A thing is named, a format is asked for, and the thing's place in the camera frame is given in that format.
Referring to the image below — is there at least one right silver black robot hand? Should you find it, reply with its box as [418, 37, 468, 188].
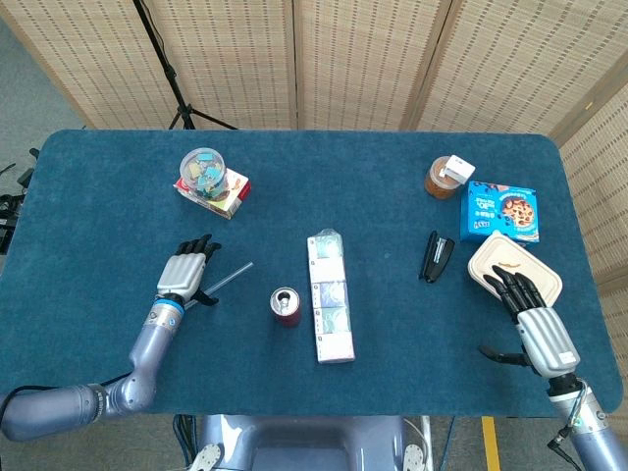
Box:
[478, 267, 580, 379]

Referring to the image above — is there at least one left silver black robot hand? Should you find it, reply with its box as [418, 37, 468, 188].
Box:
[155, 234, 222, 308]

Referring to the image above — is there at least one clear plastic straw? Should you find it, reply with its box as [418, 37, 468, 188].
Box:
[183, 261, 255, 311]

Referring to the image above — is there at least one red soda can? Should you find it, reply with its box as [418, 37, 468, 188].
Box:
[270, 288, 301, 329]

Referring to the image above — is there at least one long white packet strip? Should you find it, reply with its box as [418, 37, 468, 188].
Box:
[306, 228, 356, 365]

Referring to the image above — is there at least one cream lidded food container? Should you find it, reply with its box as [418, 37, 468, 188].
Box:
[467, 230, 564, 315]

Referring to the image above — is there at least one red white carton box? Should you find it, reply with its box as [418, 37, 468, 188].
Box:
[173, 167, 252, 221]

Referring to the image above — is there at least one clear jar of binder clips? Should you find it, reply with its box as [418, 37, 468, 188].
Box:
[179, 147, 229, 202]

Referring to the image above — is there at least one blue cookie box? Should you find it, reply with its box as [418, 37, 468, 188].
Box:
[459, 180, 541, 245]

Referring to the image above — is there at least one black stapler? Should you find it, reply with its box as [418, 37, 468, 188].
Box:
[420, 230, 456, 285]

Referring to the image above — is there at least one blue table mat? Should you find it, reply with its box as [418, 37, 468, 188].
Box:
[0, 129, 623, 418]

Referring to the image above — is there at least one black equipment pile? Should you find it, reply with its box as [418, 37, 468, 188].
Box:
[0, 146, 38, 256]

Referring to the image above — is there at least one clear jar of rubber bands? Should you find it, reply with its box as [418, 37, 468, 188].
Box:
[424, 155, 465, 200]

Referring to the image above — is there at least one small white box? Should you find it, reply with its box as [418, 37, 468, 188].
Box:
[440, 154, 477, 186]

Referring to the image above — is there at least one black tripod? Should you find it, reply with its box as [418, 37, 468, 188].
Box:
[131, 0, 239, 131]

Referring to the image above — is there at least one blue-grey robot torso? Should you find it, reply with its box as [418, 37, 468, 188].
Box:
[188, 414, 433, 471]

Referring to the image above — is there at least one bamboo folding screen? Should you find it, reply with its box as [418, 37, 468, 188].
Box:
[0, 0, 628, 423]

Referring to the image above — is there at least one black cable bundle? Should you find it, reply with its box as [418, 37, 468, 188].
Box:
[171, 414, 197, 467]

